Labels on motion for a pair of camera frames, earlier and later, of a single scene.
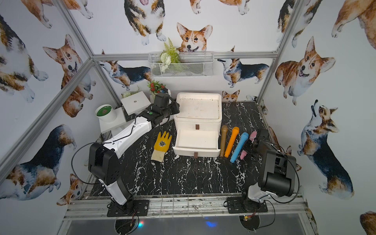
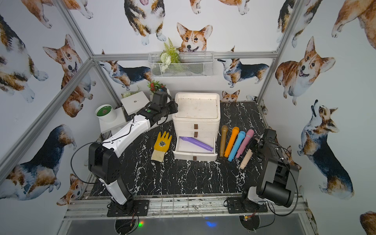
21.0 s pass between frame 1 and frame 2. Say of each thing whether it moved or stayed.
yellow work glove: stayed
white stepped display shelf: stayed
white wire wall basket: stayed
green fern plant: stayed
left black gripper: stayed
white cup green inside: stayed
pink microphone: moved
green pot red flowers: stayed
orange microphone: moved
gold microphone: stayed
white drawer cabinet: moved
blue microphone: moved
